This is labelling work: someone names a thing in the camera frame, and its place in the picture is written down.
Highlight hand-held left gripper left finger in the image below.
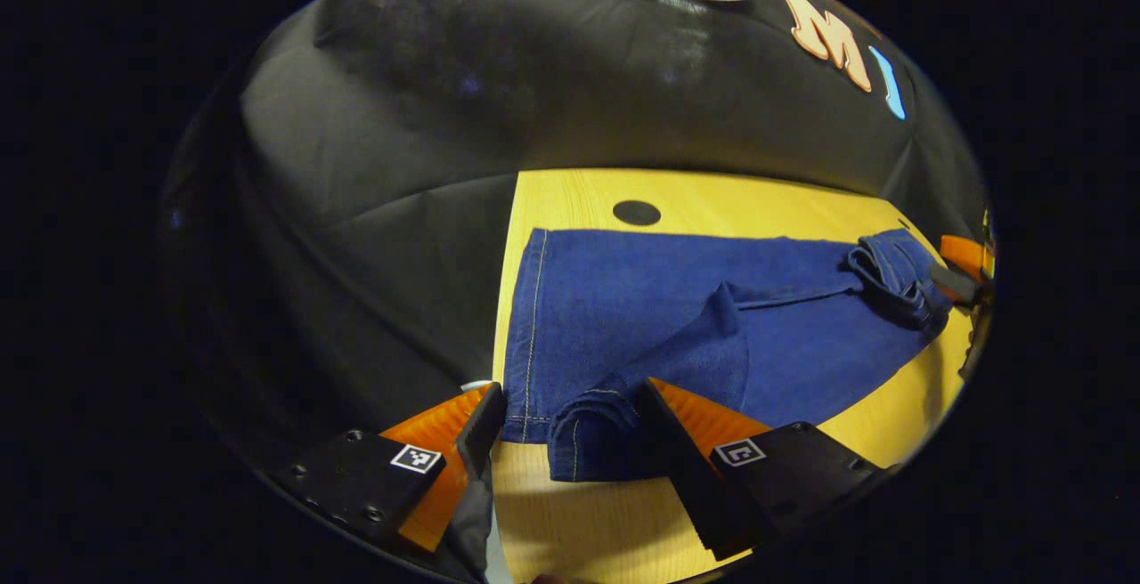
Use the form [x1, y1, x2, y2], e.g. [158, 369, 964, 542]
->
[272, 382, 509, 558]

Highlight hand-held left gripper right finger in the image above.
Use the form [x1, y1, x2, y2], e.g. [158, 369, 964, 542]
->
[637, 377, 892, 563]

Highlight blue denim jeans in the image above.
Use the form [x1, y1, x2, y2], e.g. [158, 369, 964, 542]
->
[499, 226, 954, 483]

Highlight black backdrop cloth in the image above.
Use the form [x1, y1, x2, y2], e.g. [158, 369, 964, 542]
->
[160, 0, 994, 584]

